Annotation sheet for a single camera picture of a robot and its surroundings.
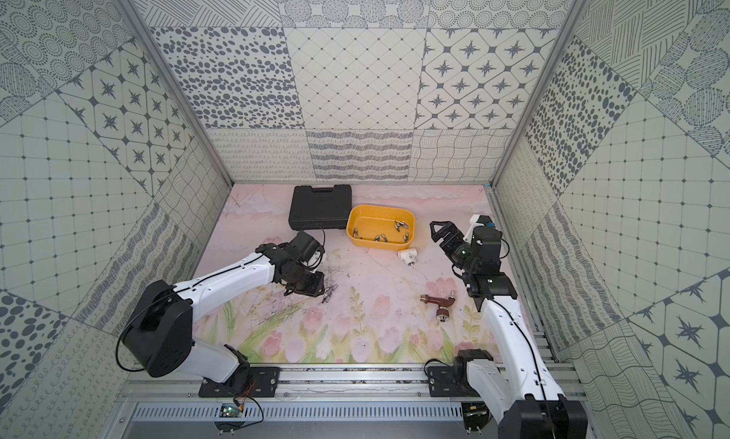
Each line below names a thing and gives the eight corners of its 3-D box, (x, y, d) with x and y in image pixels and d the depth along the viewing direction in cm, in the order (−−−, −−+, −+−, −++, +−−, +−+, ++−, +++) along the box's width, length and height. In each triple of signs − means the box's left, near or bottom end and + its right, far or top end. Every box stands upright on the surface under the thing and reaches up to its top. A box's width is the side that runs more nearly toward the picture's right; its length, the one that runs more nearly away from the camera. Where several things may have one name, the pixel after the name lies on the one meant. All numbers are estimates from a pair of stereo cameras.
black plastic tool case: (288, 231, 106) (284, 224, 102) (297, 192, 119) (295, 184, 116) (350, 231, 106) (349, 224, 102) (353, 192, 119) (352, 184, 116)
